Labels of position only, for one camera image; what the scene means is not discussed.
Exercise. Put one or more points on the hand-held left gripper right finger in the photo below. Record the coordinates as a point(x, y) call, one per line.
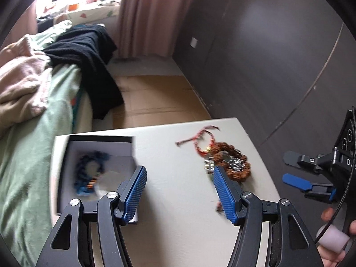
point(225, 197)

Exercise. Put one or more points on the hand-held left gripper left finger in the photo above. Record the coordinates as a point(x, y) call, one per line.
point(136, 192)

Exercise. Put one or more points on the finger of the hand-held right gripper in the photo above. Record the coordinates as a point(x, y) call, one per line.
point(290, 158)
point(294, 181)

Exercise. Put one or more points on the black jewelry box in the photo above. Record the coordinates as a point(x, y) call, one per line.
point(111, 155)

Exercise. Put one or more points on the person's right hand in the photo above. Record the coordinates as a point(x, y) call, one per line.
point(333, 239)

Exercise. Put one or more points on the flat cardboard sheet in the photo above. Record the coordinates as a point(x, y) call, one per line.
point(155, 100)

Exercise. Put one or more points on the green bed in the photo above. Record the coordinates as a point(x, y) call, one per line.
point(27, 158)

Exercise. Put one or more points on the black knit cloth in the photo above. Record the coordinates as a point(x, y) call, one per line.
point(91, 58)

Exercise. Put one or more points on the pink fleece blanket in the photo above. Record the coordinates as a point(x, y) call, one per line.
point(19, 83)

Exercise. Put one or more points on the pink curtain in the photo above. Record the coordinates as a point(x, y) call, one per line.
point(150, 14)

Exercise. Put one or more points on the white leaf-print cloth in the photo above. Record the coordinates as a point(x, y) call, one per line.
point(91, 12)

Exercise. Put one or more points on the small orange box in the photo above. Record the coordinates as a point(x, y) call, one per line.
point(74, 6)

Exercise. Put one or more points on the white wall socket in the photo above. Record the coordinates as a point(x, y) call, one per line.
point(194, 42)

